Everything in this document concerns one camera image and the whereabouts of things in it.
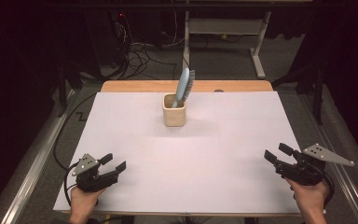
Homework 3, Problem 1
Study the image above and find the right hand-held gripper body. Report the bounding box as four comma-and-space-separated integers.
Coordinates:
274, 143, 355, 187

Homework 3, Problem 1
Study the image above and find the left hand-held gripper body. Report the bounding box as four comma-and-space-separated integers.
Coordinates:
72, 152, 119, 193

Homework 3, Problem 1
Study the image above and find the beige square cup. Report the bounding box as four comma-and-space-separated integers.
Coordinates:
162, 92, 187, 128

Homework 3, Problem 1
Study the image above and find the light blue hairbrush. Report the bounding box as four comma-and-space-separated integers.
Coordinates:
171, 67, 196, 109

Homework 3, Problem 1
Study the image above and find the person's left hand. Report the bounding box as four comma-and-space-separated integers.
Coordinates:
69, 188, 106, 218

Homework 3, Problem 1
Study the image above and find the person's right hand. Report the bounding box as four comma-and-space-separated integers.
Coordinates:
284, 177, 330, 215

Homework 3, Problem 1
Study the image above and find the black metal stand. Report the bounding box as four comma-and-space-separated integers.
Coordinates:
55, 59, 85, 119
271, 59, 328, 126

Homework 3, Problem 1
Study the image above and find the white paper table cover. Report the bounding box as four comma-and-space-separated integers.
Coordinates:
53, 91, 326, 217

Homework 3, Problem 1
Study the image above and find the dark computer tower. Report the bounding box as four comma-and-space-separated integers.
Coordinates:
85, 10, 131, 68

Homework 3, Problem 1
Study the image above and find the left hand-held gripper cable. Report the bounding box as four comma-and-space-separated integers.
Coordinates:
63, 162, 80, 207

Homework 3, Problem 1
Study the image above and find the silver metal floor rail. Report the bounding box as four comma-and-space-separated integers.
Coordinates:
0, 88, 76, 224
297, 92, 358, 224

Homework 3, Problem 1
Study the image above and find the long black floor cable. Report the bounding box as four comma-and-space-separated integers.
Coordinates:
53, 91, 98, 172

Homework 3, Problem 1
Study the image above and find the tangle of black floor cables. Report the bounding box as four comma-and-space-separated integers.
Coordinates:
115, 40, 179, 80

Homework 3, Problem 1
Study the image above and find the white metal desk frame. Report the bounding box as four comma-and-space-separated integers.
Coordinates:
181, 10, 273, 80

